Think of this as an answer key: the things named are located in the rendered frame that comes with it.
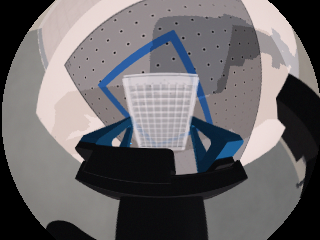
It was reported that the blue tape outline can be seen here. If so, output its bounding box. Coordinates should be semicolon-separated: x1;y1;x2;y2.
98;30;213;125

